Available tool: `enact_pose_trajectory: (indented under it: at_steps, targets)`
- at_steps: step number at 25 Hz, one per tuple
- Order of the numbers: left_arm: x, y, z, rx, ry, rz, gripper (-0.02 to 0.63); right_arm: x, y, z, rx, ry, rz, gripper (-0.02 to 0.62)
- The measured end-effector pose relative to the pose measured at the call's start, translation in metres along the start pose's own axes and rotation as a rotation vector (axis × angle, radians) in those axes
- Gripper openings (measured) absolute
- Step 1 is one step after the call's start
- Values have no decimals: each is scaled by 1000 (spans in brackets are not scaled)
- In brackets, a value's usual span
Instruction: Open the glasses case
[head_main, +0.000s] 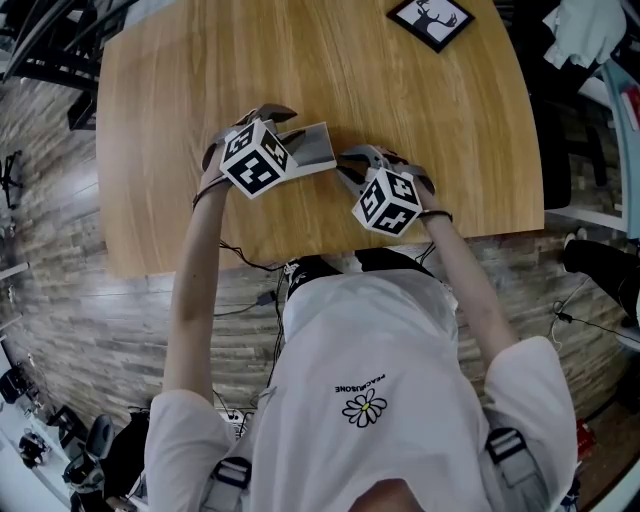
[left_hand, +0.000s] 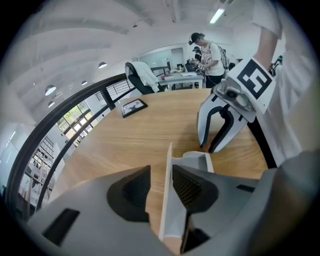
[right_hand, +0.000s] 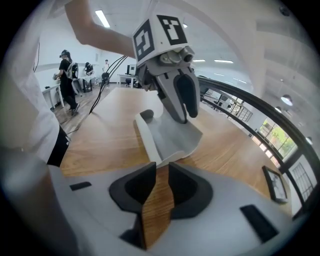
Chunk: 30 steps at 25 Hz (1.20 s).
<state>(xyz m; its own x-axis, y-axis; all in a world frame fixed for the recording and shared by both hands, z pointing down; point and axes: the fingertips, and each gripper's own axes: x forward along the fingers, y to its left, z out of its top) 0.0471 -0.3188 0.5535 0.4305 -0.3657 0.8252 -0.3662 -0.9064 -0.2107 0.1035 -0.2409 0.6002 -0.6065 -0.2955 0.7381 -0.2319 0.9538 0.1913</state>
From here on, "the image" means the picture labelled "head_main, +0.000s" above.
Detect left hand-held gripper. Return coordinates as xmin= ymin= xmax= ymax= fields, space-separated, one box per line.
xmin=201 ymin=103 xmax=308 ymax=201

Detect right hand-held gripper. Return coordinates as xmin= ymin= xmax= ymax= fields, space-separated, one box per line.
xmin=336 ymin=144 xmax=437 ymax=238

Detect small grey box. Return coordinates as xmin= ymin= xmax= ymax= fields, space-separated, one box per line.
xmin=279 ymin=121 xmax=338 ymax=182

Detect person's right forearm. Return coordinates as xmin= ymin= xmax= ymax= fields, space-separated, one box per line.
xmin=416 ymin=182 xmax=520 ymax=381

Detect person's left forearm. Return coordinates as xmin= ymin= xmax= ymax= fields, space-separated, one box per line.
xmin=162 ymin=144 xmax=234 ymax=406

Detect person's right hand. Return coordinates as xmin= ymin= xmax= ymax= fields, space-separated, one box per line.
xmin=383 ymin=148 xmax=417 ymax=168

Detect person's black trousers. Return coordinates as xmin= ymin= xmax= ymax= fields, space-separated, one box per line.
xmin=283 ymin=247 xmax=436 ymax=301

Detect black framed deer picture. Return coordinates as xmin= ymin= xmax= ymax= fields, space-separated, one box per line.
xmin=385 ymin=0 xmax=476 ymax=55

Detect person's white t-shirt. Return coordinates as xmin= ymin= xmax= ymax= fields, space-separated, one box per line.
xmin=144 ymin=273 xmax=579 ymax=512

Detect pale cloth garment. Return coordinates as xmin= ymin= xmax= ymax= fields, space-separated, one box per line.
xmin=542 ymin=0 xmax=627 ymax=70

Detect white power strip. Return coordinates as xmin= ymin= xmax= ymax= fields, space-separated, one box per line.
xmin=219 ymin=407 xmax=256 ymax=437

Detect black office chair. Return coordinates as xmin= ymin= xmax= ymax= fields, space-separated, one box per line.
xmin=62 ymin=413 xmax=117 ymax=509

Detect black cable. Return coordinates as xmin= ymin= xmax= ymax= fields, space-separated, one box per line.
xmin=218 ymin=239 xmax=292 ymax=389

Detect grey harness strap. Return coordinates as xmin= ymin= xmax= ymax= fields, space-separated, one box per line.
xmin=483 ymin=426 xmax=547 ymax=512
xmin=202 ymin=456 xmax=254 ymax=512

